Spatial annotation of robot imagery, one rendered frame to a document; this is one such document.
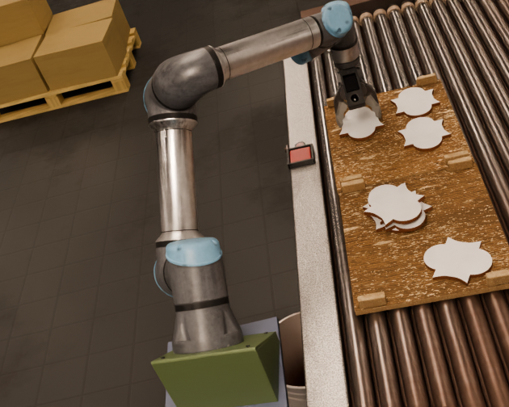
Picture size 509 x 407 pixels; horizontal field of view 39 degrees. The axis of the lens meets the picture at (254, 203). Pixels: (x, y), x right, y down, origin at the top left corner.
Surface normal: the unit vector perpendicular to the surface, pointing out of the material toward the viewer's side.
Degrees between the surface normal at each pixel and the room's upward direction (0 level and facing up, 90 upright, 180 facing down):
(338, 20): 54
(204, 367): 90
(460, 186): 0
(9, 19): 90
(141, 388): 0
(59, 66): 90
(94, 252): 0
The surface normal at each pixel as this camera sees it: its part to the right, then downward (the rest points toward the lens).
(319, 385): -0.27, -0.74
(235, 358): -0.04, 0.65
